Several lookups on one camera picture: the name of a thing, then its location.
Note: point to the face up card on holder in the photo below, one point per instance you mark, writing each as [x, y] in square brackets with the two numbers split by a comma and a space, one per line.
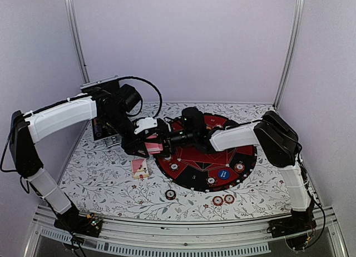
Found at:
[138, 164]

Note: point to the wooden card holder block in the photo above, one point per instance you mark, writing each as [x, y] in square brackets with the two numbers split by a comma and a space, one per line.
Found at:
[141, 174]

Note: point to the floral table cloth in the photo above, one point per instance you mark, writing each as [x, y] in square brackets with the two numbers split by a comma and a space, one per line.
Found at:
[99, 179]

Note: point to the front aluminium rail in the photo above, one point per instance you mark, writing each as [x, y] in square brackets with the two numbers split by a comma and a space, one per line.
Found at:
[130, 237]

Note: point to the blue small blind button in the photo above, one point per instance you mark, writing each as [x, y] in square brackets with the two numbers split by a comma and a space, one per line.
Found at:
[223, 174]

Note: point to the orange chip stack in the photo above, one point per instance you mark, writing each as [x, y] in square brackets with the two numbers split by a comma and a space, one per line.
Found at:
[217, 200]

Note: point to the aluminium poker chip case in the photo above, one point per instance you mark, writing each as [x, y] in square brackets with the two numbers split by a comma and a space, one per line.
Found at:
[102, 132]

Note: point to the right aluminium frame post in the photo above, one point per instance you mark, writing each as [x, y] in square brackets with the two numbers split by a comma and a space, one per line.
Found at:
[297, 17]

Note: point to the round red black poker mat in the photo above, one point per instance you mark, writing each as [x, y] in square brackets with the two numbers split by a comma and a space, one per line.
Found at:
[195, 167]

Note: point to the dark chip sector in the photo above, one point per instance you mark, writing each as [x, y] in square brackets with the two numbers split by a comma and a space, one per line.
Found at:
[174, 167]
[211, 181]

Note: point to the aluminium frame post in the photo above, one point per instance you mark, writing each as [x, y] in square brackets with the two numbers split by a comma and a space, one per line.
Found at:
[71, 15]
[297, 17]

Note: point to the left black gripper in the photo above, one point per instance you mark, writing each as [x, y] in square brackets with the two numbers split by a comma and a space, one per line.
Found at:
[127, 145]

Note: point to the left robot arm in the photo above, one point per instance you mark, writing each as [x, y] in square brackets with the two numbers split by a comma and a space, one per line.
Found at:
[30, 129]

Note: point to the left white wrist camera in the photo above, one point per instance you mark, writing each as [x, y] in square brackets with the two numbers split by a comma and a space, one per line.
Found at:
[145, 124]

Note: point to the pink playing card deck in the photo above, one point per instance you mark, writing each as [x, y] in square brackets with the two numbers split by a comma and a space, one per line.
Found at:
[154, 148]

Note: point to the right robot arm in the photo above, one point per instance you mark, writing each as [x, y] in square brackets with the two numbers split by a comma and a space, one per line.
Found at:
[280, 145]

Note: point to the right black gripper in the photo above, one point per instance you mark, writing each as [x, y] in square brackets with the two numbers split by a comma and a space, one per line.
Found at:
[161, 133]

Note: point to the dark brown chip stack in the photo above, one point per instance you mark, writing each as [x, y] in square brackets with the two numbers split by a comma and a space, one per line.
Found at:
[170, 194]

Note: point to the left aluminium frame post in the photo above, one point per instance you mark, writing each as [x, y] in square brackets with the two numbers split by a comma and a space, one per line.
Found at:
[71, 15]

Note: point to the dark chip bottom sector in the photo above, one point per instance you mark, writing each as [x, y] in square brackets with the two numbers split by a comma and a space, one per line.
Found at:
[211, 181]

